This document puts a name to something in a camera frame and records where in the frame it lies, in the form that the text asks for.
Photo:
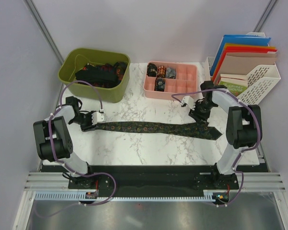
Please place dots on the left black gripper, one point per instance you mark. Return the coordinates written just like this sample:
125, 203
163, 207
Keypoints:
90, 126

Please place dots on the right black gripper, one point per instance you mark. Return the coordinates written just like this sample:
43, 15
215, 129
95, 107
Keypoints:
198, 116

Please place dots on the dark green leaf-patterned tie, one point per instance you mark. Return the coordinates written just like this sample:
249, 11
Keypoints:
191, 130

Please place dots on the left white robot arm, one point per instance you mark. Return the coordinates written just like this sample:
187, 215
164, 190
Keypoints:
53, 140

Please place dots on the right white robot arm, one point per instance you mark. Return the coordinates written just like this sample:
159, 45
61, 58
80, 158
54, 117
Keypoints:
243, 128

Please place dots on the pile of dark ties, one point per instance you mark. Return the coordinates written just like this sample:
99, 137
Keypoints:
104, 76

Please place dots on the green treehouse book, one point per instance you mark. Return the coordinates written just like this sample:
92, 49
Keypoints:
235, 83

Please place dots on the rolled grey tie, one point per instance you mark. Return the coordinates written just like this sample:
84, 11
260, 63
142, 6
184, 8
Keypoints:
170, 73

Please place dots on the rolled dark blue tie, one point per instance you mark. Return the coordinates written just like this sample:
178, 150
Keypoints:
160, 84

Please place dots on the pink compartment organizer tray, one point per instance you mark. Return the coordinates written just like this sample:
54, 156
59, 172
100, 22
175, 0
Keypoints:
185, 81

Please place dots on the rolled red orange tie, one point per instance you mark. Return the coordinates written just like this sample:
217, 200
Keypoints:
161, 71

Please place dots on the beige folder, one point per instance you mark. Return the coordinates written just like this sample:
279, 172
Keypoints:
242, 63

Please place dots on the olive green plastic bin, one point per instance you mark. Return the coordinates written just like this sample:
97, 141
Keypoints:
78, 58

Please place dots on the rolled dark patterned tie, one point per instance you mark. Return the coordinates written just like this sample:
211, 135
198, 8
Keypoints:
152, 70

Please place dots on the white perforated file holder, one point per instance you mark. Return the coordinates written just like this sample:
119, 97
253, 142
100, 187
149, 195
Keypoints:
261, 80

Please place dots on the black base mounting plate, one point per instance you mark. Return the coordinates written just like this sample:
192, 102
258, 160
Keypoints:
106, 170

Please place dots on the red folder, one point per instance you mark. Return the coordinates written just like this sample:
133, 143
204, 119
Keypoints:
240, 60

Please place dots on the orange folder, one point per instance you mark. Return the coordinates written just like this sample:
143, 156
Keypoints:
229, 47

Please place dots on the blue folder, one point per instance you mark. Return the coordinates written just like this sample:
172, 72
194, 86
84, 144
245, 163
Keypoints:
240, 40

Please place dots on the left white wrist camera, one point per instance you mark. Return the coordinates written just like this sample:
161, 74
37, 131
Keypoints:
98, 117

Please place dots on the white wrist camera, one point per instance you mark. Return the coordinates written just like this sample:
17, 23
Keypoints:
188, 101
98, 117

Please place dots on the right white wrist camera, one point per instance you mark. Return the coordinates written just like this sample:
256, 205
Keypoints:
188, 101

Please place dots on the white slotted cable duct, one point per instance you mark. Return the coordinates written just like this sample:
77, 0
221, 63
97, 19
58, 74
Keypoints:
94, 196

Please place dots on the aluminium frame rail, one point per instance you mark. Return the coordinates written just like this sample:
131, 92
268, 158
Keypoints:
168, 182

